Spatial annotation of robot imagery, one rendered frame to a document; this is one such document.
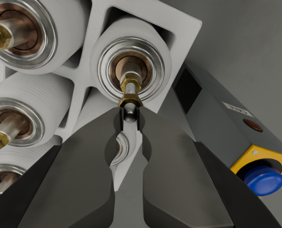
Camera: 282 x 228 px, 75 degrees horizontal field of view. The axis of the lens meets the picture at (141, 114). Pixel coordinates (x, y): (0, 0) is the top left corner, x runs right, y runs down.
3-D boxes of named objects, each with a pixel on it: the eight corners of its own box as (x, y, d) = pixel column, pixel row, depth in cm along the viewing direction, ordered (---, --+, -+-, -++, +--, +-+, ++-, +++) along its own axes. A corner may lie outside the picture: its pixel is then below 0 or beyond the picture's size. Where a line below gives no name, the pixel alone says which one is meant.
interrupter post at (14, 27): (10, 41, 19) (-12, 49, 16) (3, 15, 17) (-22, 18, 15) (34, 44, 19) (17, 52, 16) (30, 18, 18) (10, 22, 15)
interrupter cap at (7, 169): (25, 159, 27) (22, 163, 27) (45, 190, 31) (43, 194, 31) (-24, 165, 28) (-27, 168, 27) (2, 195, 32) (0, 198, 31)
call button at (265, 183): (253, 155, 20) (264, 170, 18) (280, 164, 21) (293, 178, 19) (231, 178, 22) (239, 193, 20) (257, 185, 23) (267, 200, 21)
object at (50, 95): (32, 83, 40) (-30, 136, 25) (42, 42, 35) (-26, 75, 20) (76, 101, 42) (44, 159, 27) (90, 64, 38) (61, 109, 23)
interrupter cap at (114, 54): (94, 93, 22) (93, 96, 22) (101, 27, 18) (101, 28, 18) (153, 105, 23) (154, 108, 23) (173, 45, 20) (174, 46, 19)
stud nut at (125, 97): (115, 97, 14) (114, 103, 13) (133, 88, 14) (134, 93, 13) (127, 116, 15) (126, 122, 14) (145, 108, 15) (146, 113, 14)
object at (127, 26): (104, 59, 38) (84, 100, 22) (110, 7, 33) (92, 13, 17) (148, 69, 39) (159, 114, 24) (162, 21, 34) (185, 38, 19)
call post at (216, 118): (182, 59, 45) (252, 142, 19) (206, 68, 47) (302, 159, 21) (170, 84, 49) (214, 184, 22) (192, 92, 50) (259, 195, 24)
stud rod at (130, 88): (124, 76, 19) (120, 115, 13) (133, 71, 19) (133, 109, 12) (129, 83, 19) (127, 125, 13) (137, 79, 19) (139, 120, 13)
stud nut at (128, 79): (118, 79, 17) (117, 83, 17) (133, 71, 17) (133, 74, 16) (128, 96, 18) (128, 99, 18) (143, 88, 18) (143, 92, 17)
